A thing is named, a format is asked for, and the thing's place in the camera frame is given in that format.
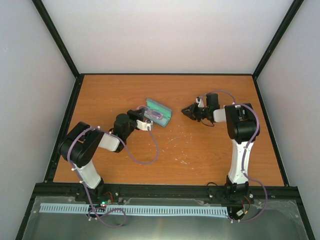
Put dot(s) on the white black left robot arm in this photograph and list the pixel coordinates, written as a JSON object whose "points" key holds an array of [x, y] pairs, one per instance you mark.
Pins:
{"points": [[81, 143]]}

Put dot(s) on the black mounting rail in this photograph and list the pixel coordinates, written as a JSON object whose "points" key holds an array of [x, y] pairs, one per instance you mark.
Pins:
{"points": [[209, 194]]}

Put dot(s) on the light blue cable duct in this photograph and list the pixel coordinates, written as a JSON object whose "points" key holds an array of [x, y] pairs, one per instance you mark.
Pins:
{"points": [[137, 210]]}

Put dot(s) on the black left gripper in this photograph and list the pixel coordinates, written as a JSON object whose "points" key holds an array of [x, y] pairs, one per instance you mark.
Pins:
{"points": [[135, 113]]}

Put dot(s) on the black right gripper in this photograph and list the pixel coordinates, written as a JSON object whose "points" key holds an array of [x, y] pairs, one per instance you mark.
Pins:
{"points": [[188, 113]]}

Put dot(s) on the light blue cleaning cloth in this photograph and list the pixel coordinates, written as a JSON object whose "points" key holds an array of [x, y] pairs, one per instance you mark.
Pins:
{"points": [[160, 122]]}

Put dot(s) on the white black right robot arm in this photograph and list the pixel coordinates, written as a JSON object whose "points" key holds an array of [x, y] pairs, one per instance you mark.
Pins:
{"points": [[243, 126]]}

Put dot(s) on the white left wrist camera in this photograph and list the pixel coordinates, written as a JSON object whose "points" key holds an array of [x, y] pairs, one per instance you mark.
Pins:
{"points": [[144, 125]]}

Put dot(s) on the metal front plate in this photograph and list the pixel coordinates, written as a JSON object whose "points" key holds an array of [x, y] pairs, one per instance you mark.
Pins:
{"points": [[280, 220]]}

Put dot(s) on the teal glasses case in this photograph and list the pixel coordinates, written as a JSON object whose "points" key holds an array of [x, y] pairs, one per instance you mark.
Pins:
{"points": [[161, 108]]}

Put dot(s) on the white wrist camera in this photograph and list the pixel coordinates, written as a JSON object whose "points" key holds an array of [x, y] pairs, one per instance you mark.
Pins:
{"points": [[199, 102], [144, 125]]}

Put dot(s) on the black enclosure frame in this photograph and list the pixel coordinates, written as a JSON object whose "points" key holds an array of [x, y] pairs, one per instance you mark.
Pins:
{"points": [[186, 165]]}

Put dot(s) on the pink transparent sunglasses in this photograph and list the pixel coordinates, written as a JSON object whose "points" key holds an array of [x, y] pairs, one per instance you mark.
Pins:
{"points": [[150, 113]]}

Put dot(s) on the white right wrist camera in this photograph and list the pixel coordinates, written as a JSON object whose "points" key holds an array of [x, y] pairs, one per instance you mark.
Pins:
{"points": [[199, 102]]}

